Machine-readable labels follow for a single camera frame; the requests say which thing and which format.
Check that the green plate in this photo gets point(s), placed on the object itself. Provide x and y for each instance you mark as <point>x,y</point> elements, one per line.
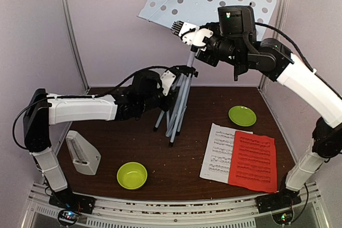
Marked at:
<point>242,116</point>

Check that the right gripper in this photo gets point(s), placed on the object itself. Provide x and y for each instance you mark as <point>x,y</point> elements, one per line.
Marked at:
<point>202,55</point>

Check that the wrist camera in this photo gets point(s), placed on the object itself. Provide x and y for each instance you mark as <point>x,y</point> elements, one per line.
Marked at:
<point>190,34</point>
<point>167,79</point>

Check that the white perforated music stand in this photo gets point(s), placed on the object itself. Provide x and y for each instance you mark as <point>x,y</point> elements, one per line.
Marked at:
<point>184,17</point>

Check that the red sheet music page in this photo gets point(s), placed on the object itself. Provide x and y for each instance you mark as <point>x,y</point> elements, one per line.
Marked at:
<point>253,163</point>

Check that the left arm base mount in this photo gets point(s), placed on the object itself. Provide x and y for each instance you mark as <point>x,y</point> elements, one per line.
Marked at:
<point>71,213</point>

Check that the white sheet music page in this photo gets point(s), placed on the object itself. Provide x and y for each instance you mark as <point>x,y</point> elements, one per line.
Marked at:
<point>217,158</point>

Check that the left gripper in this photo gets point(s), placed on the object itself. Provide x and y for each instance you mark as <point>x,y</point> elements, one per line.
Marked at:
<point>166,105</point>

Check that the aluminium frame post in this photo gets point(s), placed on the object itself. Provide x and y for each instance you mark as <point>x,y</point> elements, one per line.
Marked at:
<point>280,20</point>
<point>74,46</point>

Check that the white metronome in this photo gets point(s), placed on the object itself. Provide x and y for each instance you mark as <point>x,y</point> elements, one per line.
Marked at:
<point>85,157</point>

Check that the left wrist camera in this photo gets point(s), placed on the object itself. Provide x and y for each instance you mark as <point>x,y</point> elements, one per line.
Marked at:
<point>167,79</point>

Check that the right aluminium frame post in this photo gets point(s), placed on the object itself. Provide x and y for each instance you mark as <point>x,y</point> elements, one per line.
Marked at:
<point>280,20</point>

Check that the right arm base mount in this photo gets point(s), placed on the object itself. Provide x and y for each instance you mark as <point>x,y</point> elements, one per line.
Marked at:
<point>280,204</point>

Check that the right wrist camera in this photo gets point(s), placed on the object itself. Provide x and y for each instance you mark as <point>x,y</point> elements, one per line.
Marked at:
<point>190,34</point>

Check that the aluminium front rail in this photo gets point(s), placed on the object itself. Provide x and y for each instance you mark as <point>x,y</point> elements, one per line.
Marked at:
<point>230,212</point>

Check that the left aluminium frame post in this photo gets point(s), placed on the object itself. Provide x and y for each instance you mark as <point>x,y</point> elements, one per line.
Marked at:
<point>74,46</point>

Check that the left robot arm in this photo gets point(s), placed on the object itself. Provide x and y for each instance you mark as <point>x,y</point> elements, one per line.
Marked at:
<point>48,109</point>

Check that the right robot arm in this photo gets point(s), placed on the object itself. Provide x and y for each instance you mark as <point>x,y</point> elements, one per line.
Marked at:
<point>233,39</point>

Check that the green bowl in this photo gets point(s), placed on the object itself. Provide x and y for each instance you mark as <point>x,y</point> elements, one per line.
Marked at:
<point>132,175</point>

